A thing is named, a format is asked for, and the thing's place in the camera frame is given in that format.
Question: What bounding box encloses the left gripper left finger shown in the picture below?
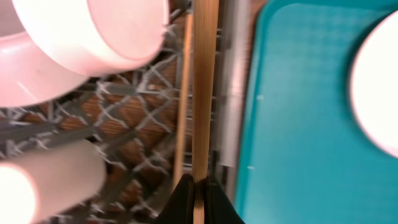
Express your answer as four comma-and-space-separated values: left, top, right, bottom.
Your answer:
154, 174, 195, 224

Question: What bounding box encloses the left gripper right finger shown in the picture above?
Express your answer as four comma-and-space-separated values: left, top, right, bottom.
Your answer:
204, 176, 244, 224

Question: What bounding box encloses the wooden chopstick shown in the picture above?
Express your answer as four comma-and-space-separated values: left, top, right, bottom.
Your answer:
192, 0, 220, 224
173, 14, 193, 189

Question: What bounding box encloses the white paper cup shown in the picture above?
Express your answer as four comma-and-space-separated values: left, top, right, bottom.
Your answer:
1, 139, 106, 223

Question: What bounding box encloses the small pink bowl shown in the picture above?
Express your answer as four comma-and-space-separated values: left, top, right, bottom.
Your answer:
12, 0, 170, 77

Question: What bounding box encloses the large white round plate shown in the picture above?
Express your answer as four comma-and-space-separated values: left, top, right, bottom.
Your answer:
348, 11, 397, 157

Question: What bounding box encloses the grey shallow bowl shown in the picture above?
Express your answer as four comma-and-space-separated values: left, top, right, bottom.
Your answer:
1, 0, 88, 108

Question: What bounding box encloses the teal plastic serving tray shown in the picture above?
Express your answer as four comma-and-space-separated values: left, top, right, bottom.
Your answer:
234, 1, 397, 223

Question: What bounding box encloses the grey plastic dish rack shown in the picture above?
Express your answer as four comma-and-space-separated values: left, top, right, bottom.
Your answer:
0, 0, 252, 224

